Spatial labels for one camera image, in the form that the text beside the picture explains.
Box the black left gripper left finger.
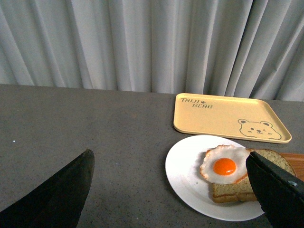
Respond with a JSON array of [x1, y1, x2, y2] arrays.
[[0, 150, 95, 228]]

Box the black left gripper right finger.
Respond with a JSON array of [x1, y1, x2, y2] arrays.
[[246, 151, 304, 228]]

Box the white round plate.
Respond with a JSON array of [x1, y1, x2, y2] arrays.
[[165, 135, 264, 221]]

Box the brown wooden tray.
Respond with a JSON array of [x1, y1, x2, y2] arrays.
[[280, 153, 304, 181]]

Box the bottom bread slice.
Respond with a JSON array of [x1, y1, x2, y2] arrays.
[[212, 148, 297, 203]]

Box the fried egg toy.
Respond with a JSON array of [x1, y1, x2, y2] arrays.
[[199, 145, 250, 184]]

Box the yellow bear tray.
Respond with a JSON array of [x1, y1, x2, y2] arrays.
[[173, 93, 292, 144]]

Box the grey pleated curtain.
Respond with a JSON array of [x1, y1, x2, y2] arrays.
[[0, 0, 304, 101]]

